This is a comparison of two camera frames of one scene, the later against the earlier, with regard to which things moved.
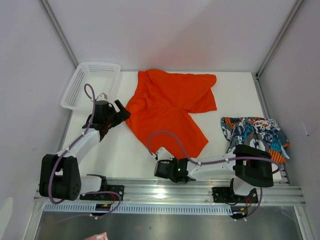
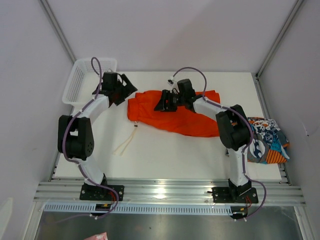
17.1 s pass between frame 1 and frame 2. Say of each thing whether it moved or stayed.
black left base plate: stayed
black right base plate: stayed
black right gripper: moved
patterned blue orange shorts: stayed
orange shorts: moved
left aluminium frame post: stayed
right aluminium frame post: stayed
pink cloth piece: stayed
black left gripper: moved
